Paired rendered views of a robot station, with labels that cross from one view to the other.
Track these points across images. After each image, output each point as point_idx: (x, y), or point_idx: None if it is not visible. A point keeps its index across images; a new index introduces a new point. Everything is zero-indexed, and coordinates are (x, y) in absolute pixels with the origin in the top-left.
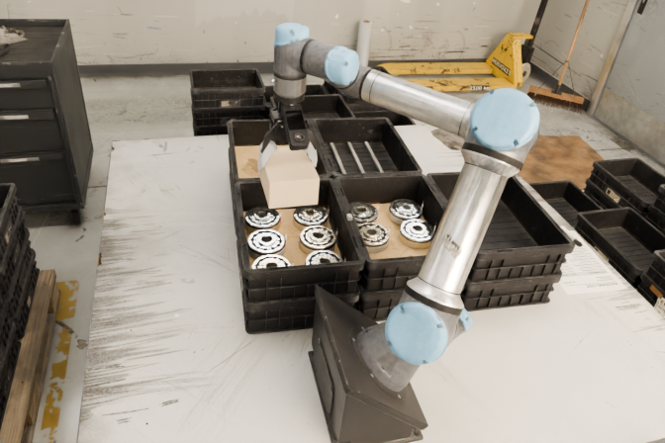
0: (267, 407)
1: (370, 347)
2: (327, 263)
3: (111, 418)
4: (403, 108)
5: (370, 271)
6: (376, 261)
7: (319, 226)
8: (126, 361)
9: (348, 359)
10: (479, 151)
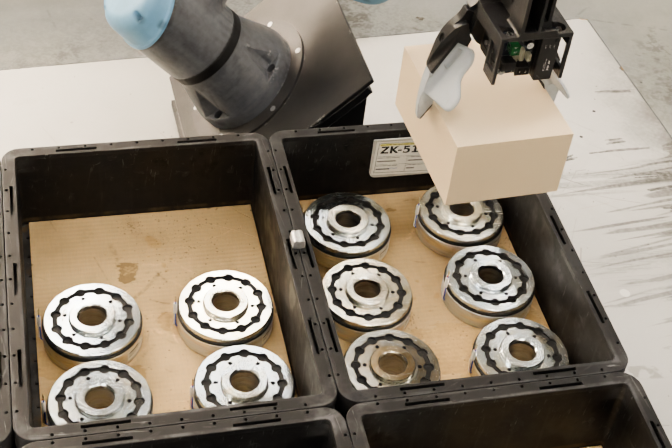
0: None
1: (272, 31)
2: (351, 132)
3: (634, 143)
4: None
5: (251, 164)
6: (245, 135)
7: (365, 320)
8: (664, 214)
9: (311, 3)
10: None
